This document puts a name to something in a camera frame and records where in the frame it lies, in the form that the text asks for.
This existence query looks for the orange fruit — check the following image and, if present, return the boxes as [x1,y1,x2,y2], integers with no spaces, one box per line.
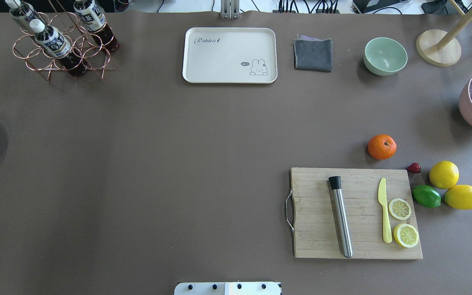
[368,134,397,159]

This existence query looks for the cream rabbit tray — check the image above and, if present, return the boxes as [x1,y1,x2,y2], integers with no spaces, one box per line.
[182,27,278,84]

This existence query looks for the steel muddler black tip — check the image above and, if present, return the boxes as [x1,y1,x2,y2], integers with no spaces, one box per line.
[329,176,354,259]

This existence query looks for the wooden cutting board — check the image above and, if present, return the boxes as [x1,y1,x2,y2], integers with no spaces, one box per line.
[290,168,423,260]

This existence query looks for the grey folded cloth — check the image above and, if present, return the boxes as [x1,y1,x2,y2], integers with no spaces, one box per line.
[293,35,333,73]

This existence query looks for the mint green bowl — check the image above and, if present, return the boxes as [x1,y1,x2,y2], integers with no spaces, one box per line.
[363,37,408,76]

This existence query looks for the yellow plastic knife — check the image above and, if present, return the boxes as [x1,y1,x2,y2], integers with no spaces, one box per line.
[378,177,392,243]

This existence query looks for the lemon slice upper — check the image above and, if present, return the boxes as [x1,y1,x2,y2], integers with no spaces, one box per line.
[388,198,412,220]

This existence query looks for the lemon slice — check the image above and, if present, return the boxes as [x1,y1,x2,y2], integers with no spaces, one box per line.
[393,223,420,248]
[388,198,412,220]

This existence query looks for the red strawberry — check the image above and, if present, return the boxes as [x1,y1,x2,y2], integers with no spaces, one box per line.
[406,162,422,174]

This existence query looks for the lemon slice lower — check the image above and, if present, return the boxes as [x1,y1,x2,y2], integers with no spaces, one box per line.
[393,223,420,248]

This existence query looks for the tea bottle back right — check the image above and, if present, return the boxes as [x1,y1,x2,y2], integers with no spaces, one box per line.
[73,0,119,52]

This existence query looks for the tea bottle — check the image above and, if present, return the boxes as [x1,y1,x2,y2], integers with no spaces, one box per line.
[5,0,43,34]
[29,19,87,77]
[73,0,119,52]

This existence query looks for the green lime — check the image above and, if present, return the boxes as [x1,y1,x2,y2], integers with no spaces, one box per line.
[411,185,442,209]

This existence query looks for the yellow lemon upper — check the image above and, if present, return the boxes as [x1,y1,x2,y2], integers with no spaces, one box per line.
[429,161,459,189]

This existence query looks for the yellow lemon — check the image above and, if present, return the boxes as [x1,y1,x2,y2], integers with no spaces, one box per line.
[444,185,472,210]
[429,161,459,189]

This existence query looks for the tea bottle front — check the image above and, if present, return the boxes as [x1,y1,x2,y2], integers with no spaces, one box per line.
[29,19,87,77]

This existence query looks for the yellow lemon lower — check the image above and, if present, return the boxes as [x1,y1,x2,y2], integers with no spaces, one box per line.
[444,185,472,210]

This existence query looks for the tea bottle back left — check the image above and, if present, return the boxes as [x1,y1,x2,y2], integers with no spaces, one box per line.
[5,0,43,34]

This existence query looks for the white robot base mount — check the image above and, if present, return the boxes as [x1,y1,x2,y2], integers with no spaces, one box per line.
[174,281,282,295]

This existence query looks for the copper wire bottle rack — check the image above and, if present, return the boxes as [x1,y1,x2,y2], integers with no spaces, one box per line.
[12,0,117,81]

